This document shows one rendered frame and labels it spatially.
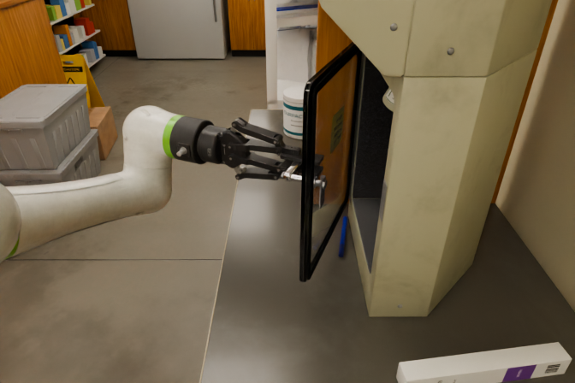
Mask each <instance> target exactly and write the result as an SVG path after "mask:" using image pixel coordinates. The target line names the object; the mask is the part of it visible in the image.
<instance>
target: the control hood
mask: <svg viewBox="0 0 575 383"><path fill-rule="evenodd" d="M319 2H320V4H321V7H322V8H323V10H324V11H325V12H326V13H327V14H328V15H329V16H330V17H331V18H332V20H333V21H334V22H335V23H336V24H337V25H338V26H339V27H340V29H341V30H342V31H343V32H344V33H345V34H346V35H347V36H348V37H349V38H350V39H351V40H352V41H353V42H354V43H355V44H356V45H357V47H358V48H359V49H360V50H361V51H362V52H363V53H364V54H365V56H366V57H367V58H368V59H369V60H370V61H371V62H372V63H373V64H374V66H375V67H376V68H377V69H378V70H379V71H380V72H381V73H382V75H386V76H387V77H401V75H402V74H404V72H405V65H406V54H407V48H408V43H409V37H410V31H411V24H412V13H413V8H414V2H415V0H319Z"/></svg>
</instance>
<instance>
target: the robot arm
mask: <svg viewBox="0 0 575 383"><path fill-rule="evenodd" d="M231 125H232V127H230V128H226V127H218V126H214V124H213V123H212V122H211V121H208V120H203V119H199V118H194V117H189V116H184V115H177V114H173V113H170V112H168V111H166V110H164V109H161V108H159V107H156V106H151V105H146V106H141V107H138V108H137V109H134V110H133V111H132V112H131V113H130V114H129V115H128V116H127V118H126V119H125V121H124V123H123V128H122V134H123V150H124V164H123V170H122V171H121V172H119V173H116V174H106V175H102V176H98V177H94V178H90V179H84V180H74V181H68V182H61V183H54V184H45V185H34V186H3V185H2V184H1V183H0V263H1V262H2V261H7V260H9V259H10V258H13V257H15V256H18V255H20V254H22V253H24V252H26V251H29V250H31V249H34V248H36V247H38V246H40V245H44V244H46V243H49V242H50V241H53V240H55V239H59V238H61V237H64V236H67V235H69V234H71V233H76V232H78V231H81V230H84V229H87V228H89V227H95V226H97V225H100V224H104V223H107V222H110V221H116V220H120V219H121V218H127V217H131V216H136V215H147V214H152V213H155V212H158V211H159V210H160V209H162V208H163V207H164V206H165V205H166V204H167V203H168V202H169V200H170V198H171V193H172V161H173V158H174V159H177V160H182V161H185V162H192V163H196V164H205V163H206V162H211V163H215V164H226V165H228V166H229V167H230V168H233V169H234V171H235V172H236V173H237V174H236V175H235V178H236V179H237V180H242V179H244V178H248V179H261V180H278V179H279V178H280V177H281V176H282V172H286V170H287V169H288V168H289V167H290V165H291V164H292V163H293V162H302V151H301V148H300V147H296V146H292V145H286V144H284V142H283V140H282V139H283V136H282V135H281V134H280V133H275V132H272V131H270V130H267V129H265V128H262V127H258V126H255V125H253V124H250V123H248V122H246V121H245V120H243V119H242V118H240V117H239V118H237V119H236V120H235V121H233V122H232V123H231ZM241 133H244V134H245V135H248V136H251V137H254V138H258V139H260V140H255V139H254V138H245V137H244V136H243V135H242V134H241ZM262 140H263V141H262ZM250 150H253V151H260V152H267V153H274V154H277V155H278V156H279V155H280V158H281V159H285V161H284V162H281V161H277V160H275V159H271V158H268V157H265V156H260V155H257V154H255V152H252V151H250ZM241 164H245V165H253V166H256V167H258V168H247V167H241V166H240V165H241Z"/></svg>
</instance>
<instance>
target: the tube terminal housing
mask: <svg viewBox="0 0 575 383"><path fill-rule="evenodd" d="M551 3H552V0H415V2H414V8H413V13H412V24H411V31H410V37H409V43H408V48H407V54H406V65H405V72H404V74H402V75H401V77H387V76H386V75H382V73H381V72H380V73H381V75H382V76H383V78H384V79H385V81H386V83H387V84H388V86H389V88H390V90H391V91H392V93H393V95H394V113H393V120H392V126H391V132H390V139H389V145H388V156H387V162H386V168H385V175H384V179H385V182H386V184H387V192H386V198H385V204H384V210H383V216H382V221H381V218H380V216H379V218H378V224H377V230H376V242H375V249H374V255H373V261H372V267H371V273H369V270H368V266H367V262H366V259H365V252H364V248H363V245H362V240H361V237H360V233H359V226H358V223H357V218H356V215H355V211H354V207H353V187H352V196H351V203H350V200H349V206H348V219H349V223H350V227H351V231H352V236H353V243H354V248H355V251H356V256H357V260H358V265H359V272H360V276H361V280H362V285H363V289H364V294H365V301H366V305H367V309H368V314H369V316H427V315H428V314H429V313H430V312H431V311H432V310H433V309H434V308H435V307H436V306H437V305H438V303H439V302H440V301H441V300H442V299H443V298H444V296H445V295H446V294H447V293H448V292H449V291H450V289H451V288H452V287H453V286H454V285H455V283H456V282H457V281H458V280H459V279H460V278H461V276H462V275H463V274H464V273H465V272H466V271H467V269H468V268H469V267H470V266H471V265H472V263H473V260H474V256H475V254H476V251H477V246H478V243H479V240H480V237H481V234H482V231H483V226H484V223H485V221H486V217H487V214H488V212H489V206H490V204H491V201H492V197H493V195H494V192H495V187H496V184H497V181H498V178H499V175H500V172H501V167H502V164H503V161H504V158H505V155H506V153H507V147H508V145H509V141H510V138H511V136H512V133H513V128H514V125H515V121H516V119H517V116H518V113H519V108H520V105H521V102H522V99H523V96H524V94H525V88H526V86H527V82H528V79H529V77H530V74H531V69H532V66H533V62H534V60H535V57H536V52H537V48H538V45H539V43H540V39H541V36H542V32H543V28H544V26H545V23H546V20H547V17H548V12H549V9H550V6H551Z"/></svg>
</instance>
